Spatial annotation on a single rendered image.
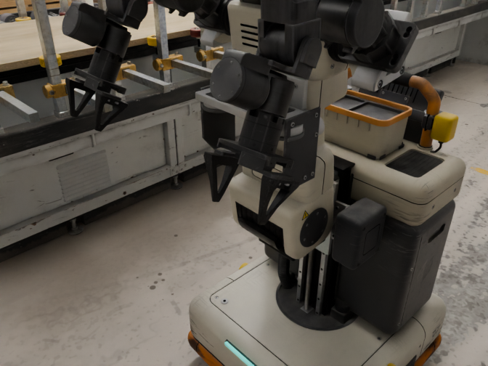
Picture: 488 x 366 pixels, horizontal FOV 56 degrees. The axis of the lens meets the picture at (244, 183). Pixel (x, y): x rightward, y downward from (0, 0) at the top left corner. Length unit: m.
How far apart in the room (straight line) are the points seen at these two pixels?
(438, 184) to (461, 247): 1.24
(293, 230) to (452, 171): 0.47
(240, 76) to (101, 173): 1.86
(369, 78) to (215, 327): 0.95
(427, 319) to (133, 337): 1.05
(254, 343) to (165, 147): 1.44
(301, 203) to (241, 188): 0.16
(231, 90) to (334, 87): 0.48
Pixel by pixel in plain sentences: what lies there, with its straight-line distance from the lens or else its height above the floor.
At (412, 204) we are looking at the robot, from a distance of 1.19.
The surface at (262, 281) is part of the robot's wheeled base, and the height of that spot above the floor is 0.28.
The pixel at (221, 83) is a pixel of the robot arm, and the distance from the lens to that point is 0.60.
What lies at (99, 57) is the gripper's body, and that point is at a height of 1.13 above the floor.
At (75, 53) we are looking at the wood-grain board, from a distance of 2.08.
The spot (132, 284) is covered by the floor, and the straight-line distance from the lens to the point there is 2.08.
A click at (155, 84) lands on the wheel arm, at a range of 1.81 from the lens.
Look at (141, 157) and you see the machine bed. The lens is 2.50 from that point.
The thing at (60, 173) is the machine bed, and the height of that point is 0.34.
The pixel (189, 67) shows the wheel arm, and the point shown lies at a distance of 2.03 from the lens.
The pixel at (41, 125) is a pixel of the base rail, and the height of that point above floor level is 0.70.
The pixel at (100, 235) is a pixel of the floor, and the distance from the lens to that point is 2.41.
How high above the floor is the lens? 1.37
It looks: 30 degrees down
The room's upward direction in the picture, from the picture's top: straight up
